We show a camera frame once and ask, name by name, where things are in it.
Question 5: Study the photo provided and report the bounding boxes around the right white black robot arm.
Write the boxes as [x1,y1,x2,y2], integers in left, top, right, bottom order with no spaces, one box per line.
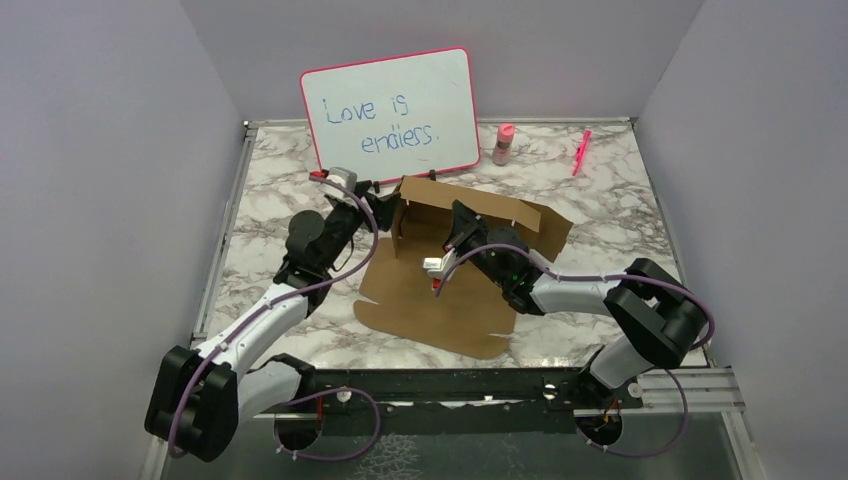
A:
[430,201,715,407]

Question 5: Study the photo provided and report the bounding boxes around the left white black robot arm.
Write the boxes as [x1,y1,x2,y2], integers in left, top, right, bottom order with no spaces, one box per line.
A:
[144,182,400,462]

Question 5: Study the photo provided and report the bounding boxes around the purple cable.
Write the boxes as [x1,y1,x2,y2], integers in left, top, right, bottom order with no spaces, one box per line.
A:
[166,173,382,463]
[433,243,717,460]

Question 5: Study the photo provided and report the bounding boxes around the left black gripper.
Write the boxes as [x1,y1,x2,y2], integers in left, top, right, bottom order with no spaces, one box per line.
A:
[319,179,400,270]

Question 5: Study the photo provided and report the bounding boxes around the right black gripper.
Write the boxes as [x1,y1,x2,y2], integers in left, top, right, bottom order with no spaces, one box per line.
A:
[441,200,509,289]

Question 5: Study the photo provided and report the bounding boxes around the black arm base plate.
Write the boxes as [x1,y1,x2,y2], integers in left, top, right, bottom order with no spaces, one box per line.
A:
[263,367,643,436]

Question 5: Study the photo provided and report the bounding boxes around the pink marker pen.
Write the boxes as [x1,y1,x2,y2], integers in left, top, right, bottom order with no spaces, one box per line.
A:
[572,130,592,176]

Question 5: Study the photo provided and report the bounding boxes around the pink-capped spray bottle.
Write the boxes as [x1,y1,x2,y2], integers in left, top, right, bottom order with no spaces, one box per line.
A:
[491,123,515,166]

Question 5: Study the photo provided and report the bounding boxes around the aluminium table frame rail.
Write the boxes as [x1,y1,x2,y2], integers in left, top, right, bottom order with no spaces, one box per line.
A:
[140,117,763,480]

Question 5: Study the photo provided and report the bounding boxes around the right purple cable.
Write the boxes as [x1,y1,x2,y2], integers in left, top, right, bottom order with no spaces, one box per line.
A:
[433,243,717,460]

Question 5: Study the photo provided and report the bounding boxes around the brown cardboard box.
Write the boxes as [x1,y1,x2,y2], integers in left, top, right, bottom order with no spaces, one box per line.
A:
[353,177,573,359]

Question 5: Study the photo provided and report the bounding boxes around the pink-framed whiteboard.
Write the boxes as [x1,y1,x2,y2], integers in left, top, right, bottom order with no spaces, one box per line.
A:
[300,47,482,183]

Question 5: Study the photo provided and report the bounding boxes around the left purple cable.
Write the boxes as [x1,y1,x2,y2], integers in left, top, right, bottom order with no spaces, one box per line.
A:
[166,173,382,463]

